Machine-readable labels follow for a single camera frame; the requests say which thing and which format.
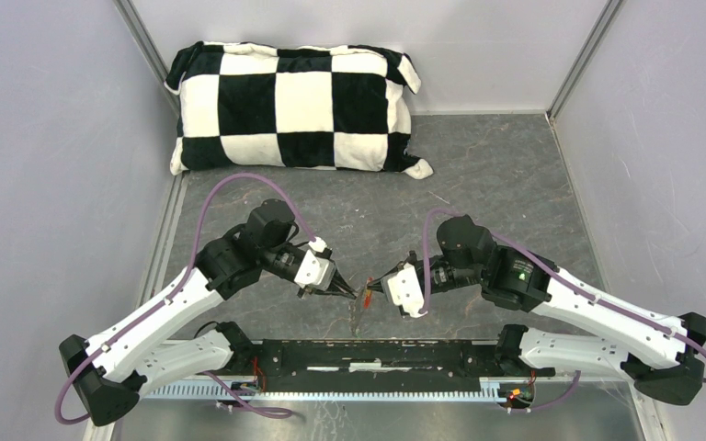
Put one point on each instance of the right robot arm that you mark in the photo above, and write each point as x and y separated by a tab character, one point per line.
658	353

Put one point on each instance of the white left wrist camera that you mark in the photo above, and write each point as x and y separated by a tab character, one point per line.
317	269

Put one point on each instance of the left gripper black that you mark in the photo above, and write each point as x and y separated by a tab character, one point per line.
338	287

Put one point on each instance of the right aluminium frame rail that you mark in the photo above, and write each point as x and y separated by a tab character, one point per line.
584	57

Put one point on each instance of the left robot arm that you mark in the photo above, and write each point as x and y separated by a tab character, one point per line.
111	371

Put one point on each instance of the black white checkered pillow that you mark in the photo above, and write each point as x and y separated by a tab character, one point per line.
339	108

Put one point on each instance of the left aluminium frame rail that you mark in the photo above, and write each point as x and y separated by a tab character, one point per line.
140	33

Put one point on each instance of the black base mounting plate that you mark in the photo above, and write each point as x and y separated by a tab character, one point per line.
377	365

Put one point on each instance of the aluminium frame rail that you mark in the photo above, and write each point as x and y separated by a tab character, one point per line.
584	57
140	33

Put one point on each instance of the white slotted cable duct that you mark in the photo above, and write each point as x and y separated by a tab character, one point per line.
208	389

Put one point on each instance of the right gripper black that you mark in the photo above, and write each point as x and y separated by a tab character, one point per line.
410	259

